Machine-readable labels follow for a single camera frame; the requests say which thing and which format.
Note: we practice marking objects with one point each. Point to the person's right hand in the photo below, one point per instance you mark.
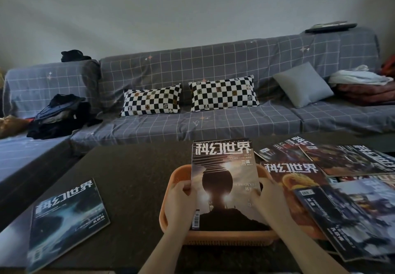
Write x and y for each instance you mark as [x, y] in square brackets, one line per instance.
[271, 206]

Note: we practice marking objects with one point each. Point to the person's left hand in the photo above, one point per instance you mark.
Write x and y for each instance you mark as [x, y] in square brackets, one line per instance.
[179, 212]

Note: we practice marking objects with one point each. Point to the golden dragon cover magazine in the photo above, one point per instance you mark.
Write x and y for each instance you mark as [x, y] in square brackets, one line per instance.
[296, 168]

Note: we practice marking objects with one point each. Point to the dark silhouette cover magazine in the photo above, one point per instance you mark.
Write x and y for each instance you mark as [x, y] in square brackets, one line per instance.
[216, 184]

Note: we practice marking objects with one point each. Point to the orange plastic basket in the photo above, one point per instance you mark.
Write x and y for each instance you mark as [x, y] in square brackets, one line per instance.
[228, 239]

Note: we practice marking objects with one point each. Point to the pile of assorted magazines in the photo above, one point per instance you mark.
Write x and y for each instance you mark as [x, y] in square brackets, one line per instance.
[339, 159]

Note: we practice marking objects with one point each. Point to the dark blue storm cover magazine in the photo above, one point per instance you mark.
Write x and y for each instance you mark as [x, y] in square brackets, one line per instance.
[61, 221]

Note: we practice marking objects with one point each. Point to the person's left forearm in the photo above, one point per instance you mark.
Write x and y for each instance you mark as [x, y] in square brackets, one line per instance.
[163, 255]

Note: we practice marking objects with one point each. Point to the person's right forearm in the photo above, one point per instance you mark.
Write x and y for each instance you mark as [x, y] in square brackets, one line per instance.
[308, 249]

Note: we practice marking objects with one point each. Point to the black white checkered pillow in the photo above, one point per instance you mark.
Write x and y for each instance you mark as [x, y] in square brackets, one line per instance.
[151, 101]
[223, 94]

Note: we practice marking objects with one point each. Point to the plain grey cushion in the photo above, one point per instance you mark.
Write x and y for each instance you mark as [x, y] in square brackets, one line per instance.
[302, 85]

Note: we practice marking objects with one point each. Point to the dark red folded blanket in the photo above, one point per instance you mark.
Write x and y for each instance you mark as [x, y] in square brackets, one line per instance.
[370, 94]

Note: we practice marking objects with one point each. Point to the heap of dark clothes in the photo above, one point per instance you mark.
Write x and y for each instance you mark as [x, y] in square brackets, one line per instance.
[61, 119]

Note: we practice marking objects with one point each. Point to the white folded cloth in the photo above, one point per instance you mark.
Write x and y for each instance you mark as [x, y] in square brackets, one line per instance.
[358, 76]

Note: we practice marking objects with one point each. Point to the grey plaid covered sofa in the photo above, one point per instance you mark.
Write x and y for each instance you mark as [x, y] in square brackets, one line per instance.
[200, 57]

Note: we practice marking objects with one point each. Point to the orange red fabric item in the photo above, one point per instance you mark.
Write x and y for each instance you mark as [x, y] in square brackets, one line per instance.
[389, 65]

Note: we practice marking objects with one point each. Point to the brown bag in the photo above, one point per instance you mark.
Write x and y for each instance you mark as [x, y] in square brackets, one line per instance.
[12, 127]

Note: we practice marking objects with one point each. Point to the small black garment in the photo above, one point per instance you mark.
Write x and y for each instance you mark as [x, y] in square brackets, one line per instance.
[75, 56]

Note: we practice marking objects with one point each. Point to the black flat tray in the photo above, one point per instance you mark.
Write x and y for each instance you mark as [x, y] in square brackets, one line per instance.
[330, 27]

